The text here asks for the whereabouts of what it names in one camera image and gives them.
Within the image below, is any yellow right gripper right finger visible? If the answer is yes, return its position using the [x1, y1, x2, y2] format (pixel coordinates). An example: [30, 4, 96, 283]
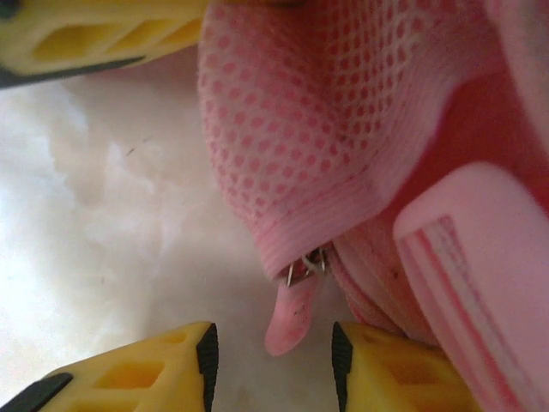
[332, 321, 486, 412]

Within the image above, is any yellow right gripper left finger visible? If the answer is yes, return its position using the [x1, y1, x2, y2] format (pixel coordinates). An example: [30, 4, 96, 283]
[8, 320, 219, 412]

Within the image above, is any pink backpack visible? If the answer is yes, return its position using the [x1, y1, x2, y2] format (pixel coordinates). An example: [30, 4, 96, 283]
[196, 0, 549, 412]

